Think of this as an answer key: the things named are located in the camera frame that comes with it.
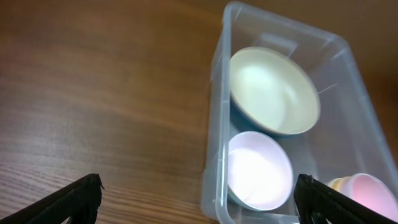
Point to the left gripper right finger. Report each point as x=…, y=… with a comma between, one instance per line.
x=318, y=203

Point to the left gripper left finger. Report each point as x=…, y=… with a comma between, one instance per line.
x=77, y=203

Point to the pink cup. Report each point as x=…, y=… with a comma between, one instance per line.
x=370, y=192

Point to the pink small bowl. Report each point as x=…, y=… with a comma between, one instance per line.
x=259, y=171

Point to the mint green small bowl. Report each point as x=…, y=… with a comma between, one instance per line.
x=232, y=196

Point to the clear plastic storage container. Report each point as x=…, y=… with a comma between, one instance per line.
x=347, y=138

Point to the dark blue bowl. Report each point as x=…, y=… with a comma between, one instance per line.
x=242, y=123

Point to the cream white bowl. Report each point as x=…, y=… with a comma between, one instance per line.
x=273, y=92

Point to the yellow cup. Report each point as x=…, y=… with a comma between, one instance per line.
x=339, y=183

